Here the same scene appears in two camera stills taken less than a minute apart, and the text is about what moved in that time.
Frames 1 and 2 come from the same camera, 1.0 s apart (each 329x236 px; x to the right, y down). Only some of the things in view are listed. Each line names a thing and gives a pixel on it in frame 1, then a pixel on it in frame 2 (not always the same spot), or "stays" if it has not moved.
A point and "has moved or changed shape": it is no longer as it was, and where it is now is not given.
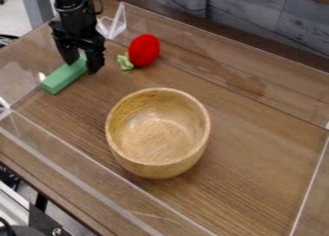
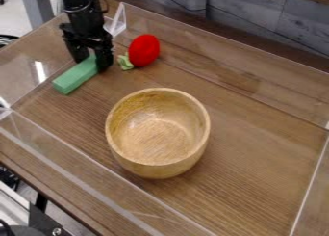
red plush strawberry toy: x=144 y=48 stays
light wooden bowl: x=157 y=130 stays
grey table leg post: x=39 y=6 stays
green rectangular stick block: x=66 y=74 has moved or changed shape
